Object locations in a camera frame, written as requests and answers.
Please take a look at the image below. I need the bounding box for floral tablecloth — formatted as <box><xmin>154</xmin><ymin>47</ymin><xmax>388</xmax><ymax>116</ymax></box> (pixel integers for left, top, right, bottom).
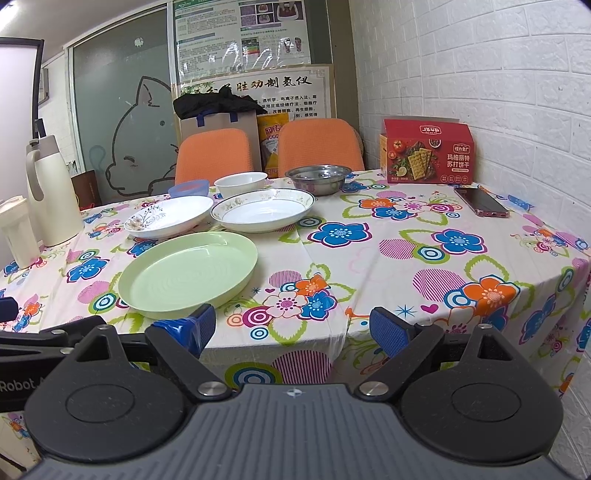
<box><xmin>0</xmin><ymin>169</ymin><xmax>591</xmax><ymax>471</ymax></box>

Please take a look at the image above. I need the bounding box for framed chinese text poster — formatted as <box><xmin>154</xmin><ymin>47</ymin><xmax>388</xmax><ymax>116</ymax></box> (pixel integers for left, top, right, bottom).
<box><xmin>175</xmin><ymin>64</ymin><xmax>336</xmax><ymax>121</ymax></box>

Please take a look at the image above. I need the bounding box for wall information poster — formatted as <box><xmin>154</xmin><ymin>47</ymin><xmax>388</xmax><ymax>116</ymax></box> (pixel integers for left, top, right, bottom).
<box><xmin>171</xmin><ymin>0</ymin><xmax>311</xmax><ymax>81</ymax></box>

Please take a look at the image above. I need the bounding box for white plate with gold rim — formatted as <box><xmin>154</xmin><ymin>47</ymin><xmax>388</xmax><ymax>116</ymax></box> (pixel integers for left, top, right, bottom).
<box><xmin>211</xmin><ymin>188</ymin><xmax>315</xmax><ymax>233</ymax></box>

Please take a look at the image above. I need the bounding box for yellow snack bag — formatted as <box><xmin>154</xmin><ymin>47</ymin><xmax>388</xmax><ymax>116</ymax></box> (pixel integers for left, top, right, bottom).
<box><xmin>257</xmin><ymin>112</ymin><xmax>290</xmax><ymax>178</ymax></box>

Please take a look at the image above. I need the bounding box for frosted glass door with cat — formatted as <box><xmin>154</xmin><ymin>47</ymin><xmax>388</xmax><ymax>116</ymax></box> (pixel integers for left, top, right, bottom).
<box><xmin>68</xmin><ymin>6</ymin><xmax>177</xmax><ymax>203</ymax></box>

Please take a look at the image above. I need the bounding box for smartphone with red case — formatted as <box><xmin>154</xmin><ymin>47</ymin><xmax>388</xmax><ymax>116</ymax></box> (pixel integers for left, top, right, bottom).
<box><xmin>454</xmin><ymin>187</ymin><xmax>509</xmax><ymax>218</ymax></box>

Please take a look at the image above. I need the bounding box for right orange chair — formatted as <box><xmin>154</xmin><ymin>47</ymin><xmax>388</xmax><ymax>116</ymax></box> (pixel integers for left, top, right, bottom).
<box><xmin>277</xmin><ymin>119</ymin><xmax>365</xmax><ymax>177</ymax></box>

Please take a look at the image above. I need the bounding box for cardboard box with blue handles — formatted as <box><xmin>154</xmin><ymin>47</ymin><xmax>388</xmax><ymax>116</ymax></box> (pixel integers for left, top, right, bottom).
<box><xmin>178</xmin><ymin>112</ymin><xmax>263</xmax><ymax>171</ymax></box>

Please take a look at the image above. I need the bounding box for cream thermos jug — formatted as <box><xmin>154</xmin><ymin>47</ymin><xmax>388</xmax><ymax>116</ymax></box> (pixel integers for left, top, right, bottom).
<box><xmin>25</xmin><ymin>135</ymin><xmax>83</xmax><ymax>247</ymax></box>

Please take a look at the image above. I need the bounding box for stainless steel bowl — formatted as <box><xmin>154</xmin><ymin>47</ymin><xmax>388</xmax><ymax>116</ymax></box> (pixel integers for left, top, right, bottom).
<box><xmin>286</xmin><ymin>164</ymin><xmax>352</xmax><ymax>197</ymax></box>

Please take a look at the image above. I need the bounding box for orange chair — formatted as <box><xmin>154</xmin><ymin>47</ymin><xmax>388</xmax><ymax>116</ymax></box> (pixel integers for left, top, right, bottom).
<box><xmin>277</xmin><ymin>119</ymin><xmax>365</xmax><ymax>177</ymax></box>
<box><xmin>175</xmin><ymin>128</ymin><xmax>254</xmax><ymax>185</ymax></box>

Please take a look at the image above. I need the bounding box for white ceramic bowl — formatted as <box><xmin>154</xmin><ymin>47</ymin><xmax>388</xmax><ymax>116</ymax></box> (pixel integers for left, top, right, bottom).
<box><xmin>214</xmin><ymin>172</ymin><xmax>267</xmax><ymax>198</ymax></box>

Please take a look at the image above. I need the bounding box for red cracker box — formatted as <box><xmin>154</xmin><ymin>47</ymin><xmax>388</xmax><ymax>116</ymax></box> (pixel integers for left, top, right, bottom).
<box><xmin>380</xmin><ymin>117</ymin><xmax>476</xmax><ymax>185</ymax></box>

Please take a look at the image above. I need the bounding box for translucent blue plastic bowl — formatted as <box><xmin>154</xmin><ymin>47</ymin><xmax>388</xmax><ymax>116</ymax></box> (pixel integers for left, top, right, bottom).
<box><xmin>168</xmin><ymin>179</ymin><xmax>209</xmax><ymax>198</ymax></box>

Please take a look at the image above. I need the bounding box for black cloth on box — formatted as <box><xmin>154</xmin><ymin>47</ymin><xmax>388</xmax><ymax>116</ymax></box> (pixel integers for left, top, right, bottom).
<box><xmin>172</xmin><ymin>86</ymin><xmax>267</xmax><ymax>120</ymax></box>

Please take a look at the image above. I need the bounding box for left orange chair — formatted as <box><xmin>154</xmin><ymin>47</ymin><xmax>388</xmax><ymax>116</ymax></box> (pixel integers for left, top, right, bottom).
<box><xmin>175</xmin><ymin>128</ymin><xmax>254</xmax><ymax>185</ymax></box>

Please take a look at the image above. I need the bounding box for white plastic pitcher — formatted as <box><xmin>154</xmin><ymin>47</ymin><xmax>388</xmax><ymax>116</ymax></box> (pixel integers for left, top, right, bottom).
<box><xmin>0</xmin><ymin>196</ymin><xmax>40</xmax><ymax>269</ymax></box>

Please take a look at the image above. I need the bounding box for white plate with floral branch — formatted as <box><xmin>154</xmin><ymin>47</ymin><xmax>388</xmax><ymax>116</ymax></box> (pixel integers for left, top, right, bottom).
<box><xmin>124</xmin><ymin>196</ymin><xmax>214</xmax><ymax>240</ymax></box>

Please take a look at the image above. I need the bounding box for brown paper bag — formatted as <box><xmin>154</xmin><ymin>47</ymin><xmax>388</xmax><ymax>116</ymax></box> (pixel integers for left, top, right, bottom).
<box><xmin>71</xmin><ymin>170</ymin><xmax>103</xmax><ymax>211</ymax></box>

